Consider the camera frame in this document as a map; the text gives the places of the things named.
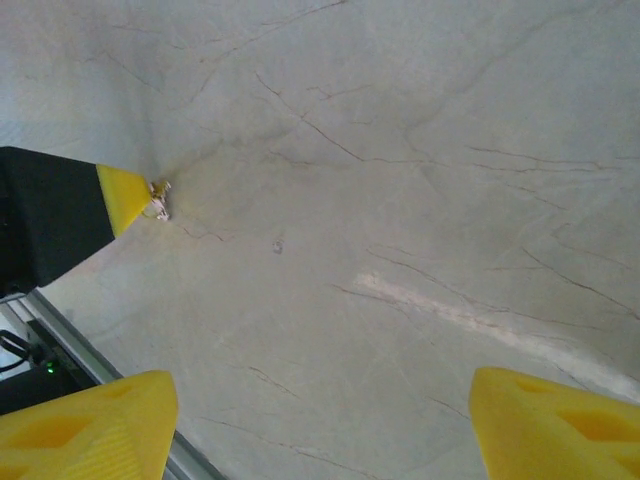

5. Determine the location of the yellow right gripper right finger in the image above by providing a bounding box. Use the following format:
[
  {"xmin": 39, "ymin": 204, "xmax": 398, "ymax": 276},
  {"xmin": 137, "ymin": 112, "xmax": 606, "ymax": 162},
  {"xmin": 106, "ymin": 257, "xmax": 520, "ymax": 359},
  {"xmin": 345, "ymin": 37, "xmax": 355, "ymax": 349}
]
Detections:
[{"xmin": 468, "ymin": 367, "xmax": 640, "ymax": 480}]

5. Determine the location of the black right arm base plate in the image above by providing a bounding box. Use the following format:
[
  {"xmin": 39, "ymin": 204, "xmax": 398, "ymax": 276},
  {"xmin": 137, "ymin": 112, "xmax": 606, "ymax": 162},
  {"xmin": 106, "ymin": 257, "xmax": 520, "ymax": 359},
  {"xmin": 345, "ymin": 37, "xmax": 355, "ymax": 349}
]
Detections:
[{"xmin": 22, "ymin": 318, "xmax": 109, "ymax": 401}]

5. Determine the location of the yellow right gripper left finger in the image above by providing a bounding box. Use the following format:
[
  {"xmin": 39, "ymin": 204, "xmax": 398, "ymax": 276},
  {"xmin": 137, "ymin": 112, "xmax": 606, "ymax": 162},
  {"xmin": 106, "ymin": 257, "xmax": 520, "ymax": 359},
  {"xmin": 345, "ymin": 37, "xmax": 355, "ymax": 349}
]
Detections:
[{"xmin": 0, "ymin": 369, "xmax": 180, "ymax": 480}]

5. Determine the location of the thin black wire loop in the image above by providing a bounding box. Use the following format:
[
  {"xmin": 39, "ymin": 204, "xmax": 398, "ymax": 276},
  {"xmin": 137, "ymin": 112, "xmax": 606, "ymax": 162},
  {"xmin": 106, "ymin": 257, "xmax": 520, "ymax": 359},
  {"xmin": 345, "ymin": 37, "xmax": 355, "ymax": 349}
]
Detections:
[{"xmin": 0, "ymin": 329, "xmax": 39, "ymax": 374}]

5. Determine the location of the aluminium extrusion rail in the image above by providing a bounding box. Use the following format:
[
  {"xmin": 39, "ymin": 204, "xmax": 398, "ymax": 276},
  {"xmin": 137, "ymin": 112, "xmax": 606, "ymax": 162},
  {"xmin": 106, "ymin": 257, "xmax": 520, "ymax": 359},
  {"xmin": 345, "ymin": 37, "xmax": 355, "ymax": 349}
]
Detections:
[{"xmin": 0, "ymin": 287, "xmax": 224, "ymax": 480}]

